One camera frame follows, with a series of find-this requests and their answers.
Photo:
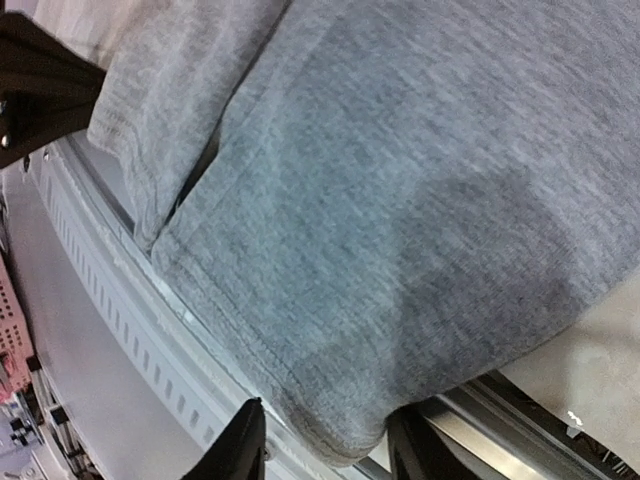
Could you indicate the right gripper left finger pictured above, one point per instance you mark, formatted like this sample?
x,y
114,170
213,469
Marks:
x,y
239,451

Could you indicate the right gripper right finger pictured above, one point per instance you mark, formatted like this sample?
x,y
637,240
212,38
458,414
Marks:
x,y
416,452

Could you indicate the grey tank top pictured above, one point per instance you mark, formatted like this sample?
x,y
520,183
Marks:
x,y
369,203

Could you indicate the pink perforated basket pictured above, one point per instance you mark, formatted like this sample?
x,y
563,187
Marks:
x,y
16,345

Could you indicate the aluminium front rail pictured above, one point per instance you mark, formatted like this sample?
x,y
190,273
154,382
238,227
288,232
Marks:
x,y
124,354

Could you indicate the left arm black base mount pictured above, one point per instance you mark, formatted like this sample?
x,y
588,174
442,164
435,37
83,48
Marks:
x,y
47,91

